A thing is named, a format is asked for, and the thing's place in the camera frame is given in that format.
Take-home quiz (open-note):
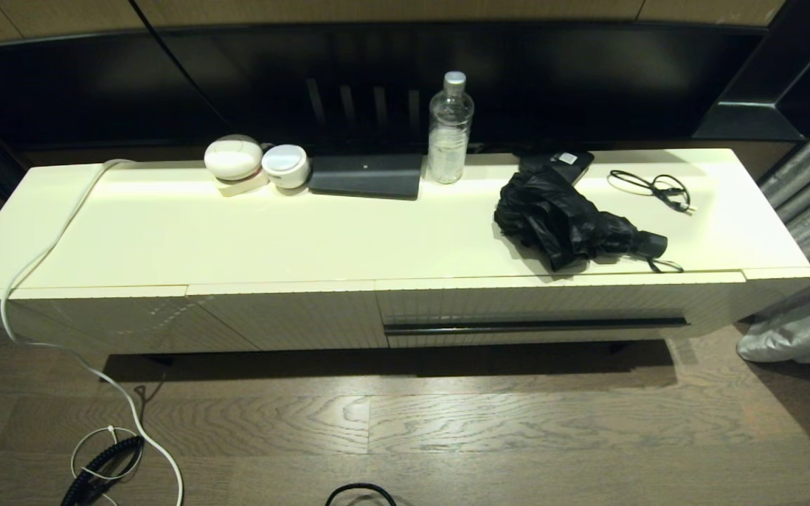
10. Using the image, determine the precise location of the cream drawer with black handle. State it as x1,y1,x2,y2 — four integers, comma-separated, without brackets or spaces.
375,273,747,350

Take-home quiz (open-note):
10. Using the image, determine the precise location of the black umbrella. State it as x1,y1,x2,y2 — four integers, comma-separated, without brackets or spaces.
494,166,685,275

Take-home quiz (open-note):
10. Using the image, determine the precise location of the white low cabinet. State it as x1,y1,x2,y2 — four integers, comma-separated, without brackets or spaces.
0,148,810,356

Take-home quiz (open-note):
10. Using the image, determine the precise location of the black flat rectangular box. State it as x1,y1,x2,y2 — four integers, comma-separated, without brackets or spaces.
307,154,423,201

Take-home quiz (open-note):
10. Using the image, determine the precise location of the clear plastic water bottle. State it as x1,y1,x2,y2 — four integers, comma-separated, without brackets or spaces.
427,71,475,185

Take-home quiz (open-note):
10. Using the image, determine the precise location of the white round jar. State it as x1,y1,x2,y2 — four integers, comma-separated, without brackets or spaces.
262,144,310,189

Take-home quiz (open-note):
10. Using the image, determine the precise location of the cream device base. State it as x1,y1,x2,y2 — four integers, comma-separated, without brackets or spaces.
217,172,270,197

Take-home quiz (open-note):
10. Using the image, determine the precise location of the small black box white label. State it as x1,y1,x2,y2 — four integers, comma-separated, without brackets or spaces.
517,150,596,185

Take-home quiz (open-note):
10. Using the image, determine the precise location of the large white round device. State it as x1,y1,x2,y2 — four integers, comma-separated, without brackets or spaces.
204,135,264,182

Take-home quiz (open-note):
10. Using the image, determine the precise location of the black television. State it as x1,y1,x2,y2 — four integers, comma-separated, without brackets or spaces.
0,20,785,152

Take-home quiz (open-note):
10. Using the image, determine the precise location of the cream glossy cabinet door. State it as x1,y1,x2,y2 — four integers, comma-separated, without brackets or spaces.
10,285,259,354

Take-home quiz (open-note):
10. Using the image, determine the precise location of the black floor cable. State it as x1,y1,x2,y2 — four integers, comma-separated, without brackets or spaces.
324,482,399,506

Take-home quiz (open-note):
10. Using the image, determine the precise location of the black coiled USB cable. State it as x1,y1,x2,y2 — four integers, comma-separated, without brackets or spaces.
607,169,698,214

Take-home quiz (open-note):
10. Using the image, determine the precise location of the thin white cable loop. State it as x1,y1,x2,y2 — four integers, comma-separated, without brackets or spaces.
70,424,144,506

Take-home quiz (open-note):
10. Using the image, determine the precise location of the black spiral cable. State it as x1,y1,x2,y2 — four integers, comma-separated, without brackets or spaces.
60,436,146,506

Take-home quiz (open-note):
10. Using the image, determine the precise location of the black glossy wall frame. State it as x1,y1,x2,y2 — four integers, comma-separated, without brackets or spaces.
692,0,810,141

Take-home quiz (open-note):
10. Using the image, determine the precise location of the thick white power cable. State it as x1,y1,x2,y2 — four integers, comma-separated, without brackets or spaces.
0,159,185,506

